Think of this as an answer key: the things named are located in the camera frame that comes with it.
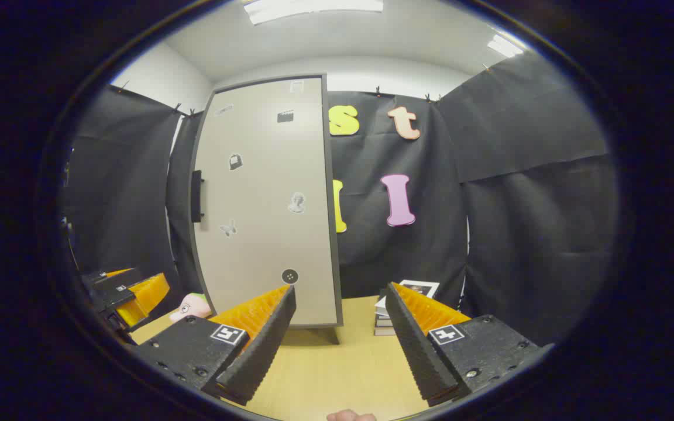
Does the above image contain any small ceiling light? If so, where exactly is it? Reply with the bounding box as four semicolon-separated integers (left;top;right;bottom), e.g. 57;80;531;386
487;34;524;58

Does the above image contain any white photo cover book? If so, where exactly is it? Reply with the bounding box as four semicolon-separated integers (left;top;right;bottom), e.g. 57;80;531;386
374;279;440;316

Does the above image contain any pink plush toy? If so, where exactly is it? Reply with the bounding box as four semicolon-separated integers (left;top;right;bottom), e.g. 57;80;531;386
168;292;212;323

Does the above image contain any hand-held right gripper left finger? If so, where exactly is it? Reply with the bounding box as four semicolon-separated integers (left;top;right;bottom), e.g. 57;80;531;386
135;285;297;406

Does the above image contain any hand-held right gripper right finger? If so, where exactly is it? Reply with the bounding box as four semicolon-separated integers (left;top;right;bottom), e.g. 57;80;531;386
384;282;541;408

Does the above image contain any black backdrop cloth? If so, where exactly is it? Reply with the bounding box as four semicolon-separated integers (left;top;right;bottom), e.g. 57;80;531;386
62;53;618;346

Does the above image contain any long ceiling light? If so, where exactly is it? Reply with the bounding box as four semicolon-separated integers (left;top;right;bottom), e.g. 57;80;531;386
243;0;384;25

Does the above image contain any grey cabinet door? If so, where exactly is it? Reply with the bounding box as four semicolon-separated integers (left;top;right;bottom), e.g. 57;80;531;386
190;75;338;327

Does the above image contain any black cabinet door handle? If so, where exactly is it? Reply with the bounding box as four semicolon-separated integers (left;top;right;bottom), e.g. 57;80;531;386
191;170;205;223

